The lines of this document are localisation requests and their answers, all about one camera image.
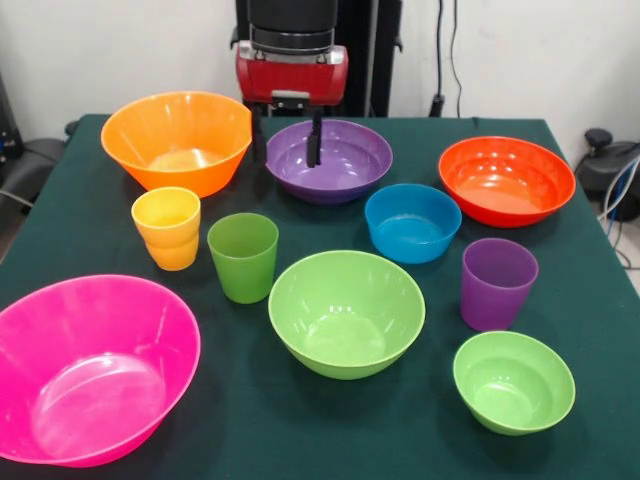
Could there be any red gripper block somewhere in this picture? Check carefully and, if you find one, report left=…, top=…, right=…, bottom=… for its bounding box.
left=235, top=47, right=350, bottom=169

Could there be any purple plastic bowl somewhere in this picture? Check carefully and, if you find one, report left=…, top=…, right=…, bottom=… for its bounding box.
left=264, top=118, right=394, bottom=207

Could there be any green plastic cup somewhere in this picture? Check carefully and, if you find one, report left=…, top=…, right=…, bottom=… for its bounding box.
left=206, top=212, right=280, bottom=305

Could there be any blue plastic bowl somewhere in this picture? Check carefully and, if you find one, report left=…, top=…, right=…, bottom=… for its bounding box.
left=363, top=183, right=463, bottom=266

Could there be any red plastic bowl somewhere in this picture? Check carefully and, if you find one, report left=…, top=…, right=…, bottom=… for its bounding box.
left=438, top=135, right=577, bottom=229

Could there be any orange plastic bowl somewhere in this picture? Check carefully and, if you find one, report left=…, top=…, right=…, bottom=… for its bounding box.
left=100, top=90, right=254, bottom=200

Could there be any yellow plastic cup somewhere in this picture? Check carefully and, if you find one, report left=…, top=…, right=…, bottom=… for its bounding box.
left=130, top=186, right=202, bottom=273

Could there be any large green plastic bowl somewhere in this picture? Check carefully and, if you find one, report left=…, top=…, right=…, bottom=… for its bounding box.
left=267, top=249, right=427, bottom=381

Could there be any purple plastic cup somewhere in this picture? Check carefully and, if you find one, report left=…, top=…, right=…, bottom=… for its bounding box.
left=460, top=237, right=540, bottom=333

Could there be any black equipment case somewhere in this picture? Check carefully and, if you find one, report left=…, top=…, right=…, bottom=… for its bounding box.
left=0, top=74, right=22, bottom=162

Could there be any large pink plastic bowl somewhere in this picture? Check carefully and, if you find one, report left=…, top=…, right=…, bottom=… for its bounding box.
left=0, top=273, right=203, bottom=469

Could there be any dark green table cloth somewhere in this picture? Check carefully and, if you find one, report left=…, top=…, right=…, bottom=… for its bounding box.
left=0, top=113, right=640, bottom=480

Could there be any small green plastic bowl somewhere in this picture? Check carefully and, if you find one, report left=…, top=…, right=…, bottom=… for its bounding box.
left=452, top=330, right=577, bottom=437

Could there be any black cable with plug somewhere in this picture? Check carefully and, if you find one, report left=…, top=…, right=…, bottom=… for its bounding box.
left=430, top=0, right=447, bottom=119

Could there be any thin black wall cable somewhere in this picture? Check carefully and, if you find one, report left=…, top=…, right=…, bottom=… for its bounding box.
left=449, top=0, right=465, bottom=119

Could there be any black pedestal leg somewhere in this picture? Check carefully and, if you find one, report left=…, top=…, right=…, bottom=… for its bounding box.
left=574, top=128, right=640, bottom=224
left=0, top=137, right=69, bottom=202

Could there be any grey floor cable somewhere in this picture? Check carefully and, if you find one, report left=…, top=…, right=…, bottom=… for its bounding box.
left=0, top=188, right=34, bottom=208

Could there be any tangle of floor cables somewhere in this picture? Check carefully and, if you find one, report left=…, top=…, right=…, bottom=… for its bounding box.
left=597, top=154, right=640, bottom=267

